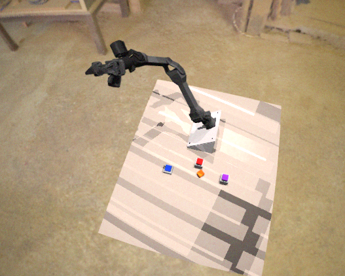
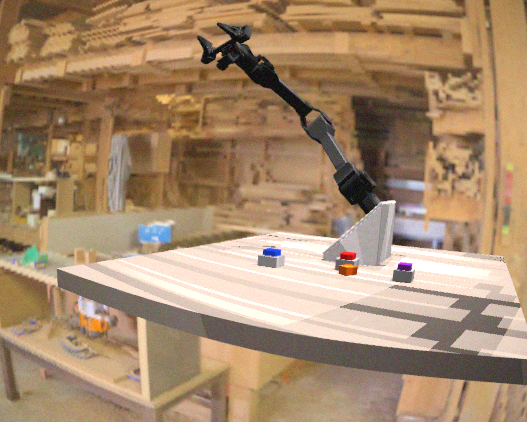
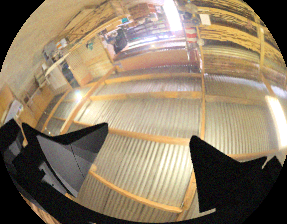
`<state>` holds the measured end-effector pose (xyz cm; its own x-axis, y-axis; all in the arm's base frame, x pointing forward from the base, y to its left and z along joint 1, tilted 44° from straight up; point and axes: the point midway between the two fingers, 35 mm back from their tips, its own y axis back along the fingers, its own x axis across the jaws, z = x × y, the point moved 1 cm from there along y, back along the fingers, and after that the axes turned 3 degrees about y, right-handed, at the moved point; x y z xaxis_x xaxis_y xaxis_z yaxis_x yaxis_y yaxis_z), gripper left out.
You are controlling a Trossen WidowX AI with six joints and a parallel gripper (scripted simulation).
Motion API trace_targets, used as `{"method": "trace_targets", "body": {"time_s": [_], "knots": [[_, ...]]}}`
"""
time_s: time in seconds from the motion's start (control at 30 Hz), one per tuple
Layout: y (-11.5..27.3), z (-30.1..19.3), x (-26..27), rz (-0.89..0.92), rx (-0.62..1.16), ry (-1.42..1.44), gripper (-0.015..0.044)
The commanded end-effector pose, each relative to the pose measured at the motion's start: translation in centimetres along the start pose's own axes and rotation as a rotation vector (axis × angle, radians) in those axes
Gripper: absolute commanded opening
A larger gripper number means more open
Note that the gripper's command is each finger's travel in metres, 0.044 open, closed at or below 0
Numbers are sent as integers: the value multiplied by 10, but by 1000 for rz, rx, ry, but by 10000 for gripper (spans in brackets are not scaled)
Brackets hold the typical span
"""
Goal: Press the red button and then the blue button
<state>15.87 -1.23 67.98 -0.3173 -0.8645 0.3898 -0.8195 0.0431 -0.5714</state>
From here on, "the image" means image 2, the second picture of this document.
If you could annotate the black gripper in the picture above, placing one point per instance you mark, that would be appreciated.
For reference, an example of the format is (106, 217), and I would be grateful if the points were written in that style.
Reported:
(238, 34)

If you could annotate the red button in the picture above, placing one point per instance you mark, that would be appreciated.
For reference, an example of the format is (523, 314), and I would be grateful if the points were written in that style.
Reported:
(348, 258)

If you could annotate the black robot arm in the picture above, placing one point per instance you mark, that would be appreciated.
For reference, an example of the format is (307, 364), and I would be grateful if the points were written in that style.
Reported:
(351, 181)

